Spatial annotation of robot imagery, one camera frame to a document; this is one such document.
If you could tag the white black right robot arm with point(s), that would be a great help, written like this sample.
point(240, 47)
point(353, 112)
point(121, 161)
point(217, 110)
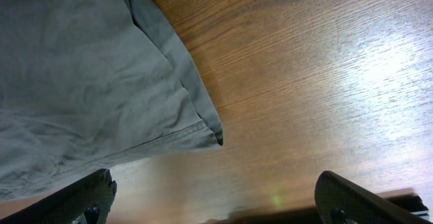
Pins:
point(410, 202)

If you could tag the grey shorts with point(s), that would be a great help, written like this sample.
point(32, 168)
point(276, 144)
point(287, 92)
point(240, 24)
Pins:
point(90, 84)

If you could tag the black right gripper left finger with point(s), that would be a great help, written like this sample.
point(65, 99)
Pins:
point(87, 201)

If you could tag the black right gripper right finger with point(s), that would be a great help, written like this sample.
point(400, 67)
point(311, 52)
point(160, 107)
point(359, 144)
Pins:
point(339, 200)

